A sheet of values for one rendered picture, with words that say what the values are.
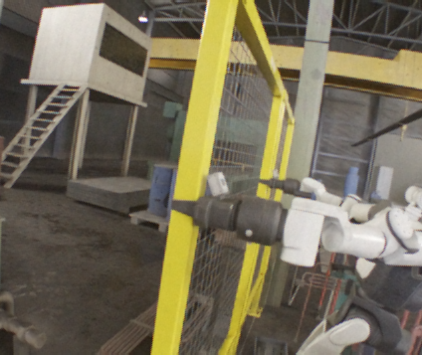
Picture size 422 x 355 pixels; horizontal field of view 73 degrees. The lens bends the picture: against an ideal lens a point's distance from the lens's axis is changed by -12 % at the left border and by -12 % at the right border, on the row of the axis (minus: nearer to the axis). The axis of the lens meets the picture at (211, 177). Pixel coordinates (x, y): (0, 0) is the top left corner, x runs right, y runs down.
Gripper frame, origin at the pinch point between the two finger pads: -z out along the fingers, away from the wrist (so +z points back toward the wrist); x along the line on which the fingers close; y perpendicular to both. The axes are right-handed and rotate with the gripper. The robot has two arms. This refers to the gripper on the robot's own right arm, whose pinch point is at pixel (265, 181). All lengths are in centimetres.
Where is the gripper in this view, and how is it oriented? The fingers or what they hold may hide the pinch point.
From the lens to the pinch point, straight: 175.5
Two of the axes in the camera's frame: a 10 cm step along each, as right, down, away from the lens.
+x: -3.0, 0.3, -9.5
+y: -1.7, 9.8, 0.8
